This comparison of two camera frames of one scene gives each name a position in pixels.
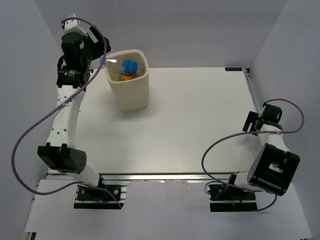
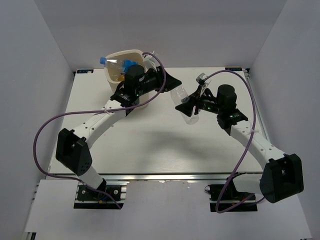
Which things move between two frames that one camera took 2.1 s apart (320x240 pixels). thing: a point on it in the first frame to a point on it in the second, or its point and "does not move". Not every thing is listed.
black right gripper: (252, 117) to (186, 107)
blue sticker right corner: (233, 69) does not move
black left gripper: (98, 47) to (158, 76)
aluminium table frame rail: (110, 178) does not move
